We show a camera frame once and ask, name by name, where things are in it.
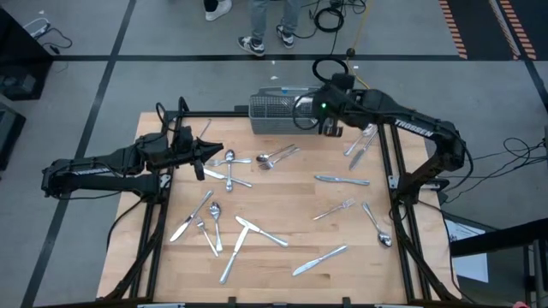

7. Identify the person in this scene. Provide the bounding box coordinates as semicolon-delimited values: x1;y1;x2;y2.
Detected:
236;0;303;57
202;0;234;21

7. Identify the black side table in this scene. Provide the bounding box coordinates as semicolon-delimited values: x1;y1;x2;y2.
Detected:
449;216;548;258

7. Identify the grey mesh cutlery basket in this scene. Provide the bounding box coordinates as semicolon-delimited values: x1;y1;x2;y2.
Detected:
247;86;326;136

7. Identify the black coiled cable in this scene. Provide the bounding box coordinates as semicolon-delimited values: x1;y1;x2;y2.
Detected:
313;6;345;34
311;56;350;86

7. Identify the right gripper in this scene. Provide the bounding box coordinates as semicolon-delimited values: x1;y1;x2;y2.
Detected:
312;73;356;138

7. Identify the black power strip cable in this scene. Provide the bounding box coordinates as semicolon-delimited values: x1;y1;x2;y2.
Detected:
40;27;73;56

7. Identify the black cable with plug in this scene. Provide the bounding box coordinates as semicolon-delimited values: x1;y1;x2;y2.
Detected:
295;0;320;40

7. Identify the yellow cable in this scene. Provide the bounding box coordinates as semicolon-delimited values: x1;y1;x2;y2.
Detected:
345;0;374;89

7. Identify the black box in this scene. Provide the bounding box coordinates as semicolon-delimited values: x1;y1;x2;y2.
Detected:
0;102;27;171

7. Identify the black cable bundle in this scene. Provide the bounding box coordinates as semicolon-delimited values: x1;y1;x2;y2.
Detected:
444;136;548;202

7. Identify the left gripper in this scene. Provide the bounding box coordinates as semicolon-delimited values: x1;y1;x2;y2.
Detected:
173;126;224;181

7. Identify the white paper sheet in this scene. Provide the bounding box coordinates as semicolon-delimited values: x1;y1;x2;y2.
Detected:
444;217;490;284

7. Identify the black cabinet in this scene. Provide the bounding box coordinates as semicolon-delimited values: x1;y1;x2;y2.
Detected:
0;7;53;61

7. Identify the black plastic crate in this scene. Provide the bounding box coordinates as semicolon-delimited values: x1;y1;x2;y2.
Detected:
0;59;51;102

